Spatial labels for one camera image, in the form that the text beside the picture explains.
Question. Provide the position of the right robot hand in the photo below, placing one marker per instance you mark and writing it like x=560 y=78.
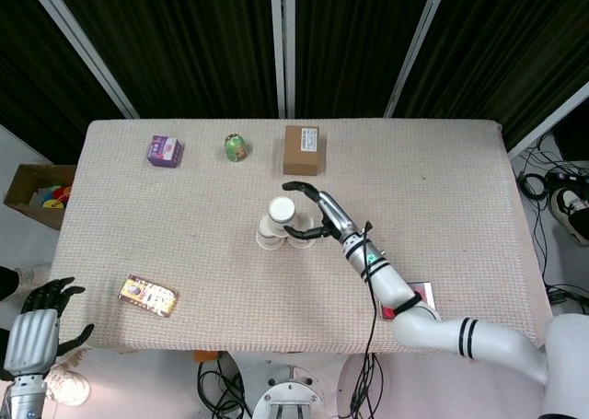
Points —
x=336 y=214

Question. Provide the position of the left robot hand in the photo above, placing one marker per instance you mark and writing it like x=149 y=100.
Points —
x=32 y=341

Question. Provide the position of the white paper cup blue band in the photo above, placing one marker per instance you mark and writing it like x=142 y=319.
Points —
x=281 y=209
x=301 y=245
x=268 y=237

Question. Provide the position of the round robot base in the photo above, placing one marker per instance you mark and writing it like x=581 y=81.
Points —
x=294 y=396

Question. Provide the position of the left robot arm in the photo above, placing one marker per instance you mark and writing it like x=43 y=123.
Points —
x=23 y=398

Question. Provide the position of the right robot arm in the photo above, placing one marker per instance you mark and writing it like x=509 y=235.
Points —
x=391 y=290

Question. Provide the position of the red and white box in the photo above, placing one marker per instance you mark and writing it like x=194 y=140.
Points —
x=425 y=292

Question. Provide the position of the beige shoe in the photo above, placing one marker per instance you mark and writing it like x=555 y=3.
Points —
x=69 y=382

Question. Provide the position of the brown cardboard box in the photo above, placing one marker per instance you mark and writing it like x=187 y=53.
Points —
x=301 y=154

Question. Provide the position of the green nesting doll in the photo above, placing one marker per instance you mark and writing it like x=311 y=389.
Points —
x=235 y=148

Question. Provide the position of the yellow brown snack packet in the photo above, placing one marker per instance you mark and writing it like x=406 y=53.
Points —
x=148 y=296

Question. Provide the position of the open cardboard box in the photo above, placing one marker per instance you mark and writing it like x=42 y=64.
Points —
x=23 y=198

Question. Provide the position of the beige woven tablecloth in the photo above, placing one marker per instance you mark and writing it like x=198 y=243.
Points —
x=184 y=230

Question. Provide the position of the purple carton box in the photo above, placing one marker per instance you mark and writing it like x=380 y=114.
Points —
x=165 y=152

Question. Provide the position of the black and white sneaker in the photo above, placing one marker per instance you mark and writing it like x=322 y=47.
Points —
x=570 y=214

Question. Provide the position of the white frame post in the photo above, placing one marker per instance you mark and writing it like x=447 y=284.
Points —
x=83 y=50
x=283 y=46
x=419 y=46
x=547 y=119

